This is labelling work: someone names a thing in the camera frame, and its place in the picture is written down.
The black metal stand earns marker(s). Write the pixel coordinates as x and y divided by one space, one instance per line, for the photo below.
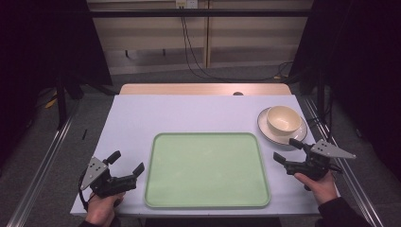
61 101

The black horizontal metal bar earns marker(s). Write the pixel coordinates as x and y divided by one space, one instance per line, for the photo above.
195 13

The aluminium floor rail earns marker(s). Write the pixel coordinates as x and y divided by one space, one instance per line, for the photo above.
343 164
41 167

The white wall socket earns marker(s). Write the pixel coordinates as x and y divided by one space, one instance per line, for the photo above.
187 3

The white round plate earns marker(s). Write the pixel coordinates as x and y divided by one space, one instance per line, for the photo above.
281 135

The cream ceramic bowl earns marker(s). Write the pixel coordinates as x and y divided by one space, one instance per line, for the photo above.
283 119

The person's left hand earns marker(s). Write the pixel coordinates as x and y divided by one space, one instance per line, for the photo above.
102 209

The person's right hand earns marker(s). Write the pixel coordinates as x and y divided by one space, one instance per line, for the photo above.
317 187

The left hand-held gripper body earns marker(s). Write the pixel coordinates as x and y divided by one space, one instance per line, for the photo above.
105 183

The light green plastic tray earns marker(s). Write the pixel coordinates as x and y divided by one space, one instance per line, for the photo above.
206 170

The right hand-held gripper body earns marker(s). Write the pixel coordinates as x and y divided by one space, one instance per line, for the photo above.
318 160

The white table cover sheet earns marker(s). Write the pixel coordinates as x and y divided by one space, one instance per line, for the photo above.
176 116

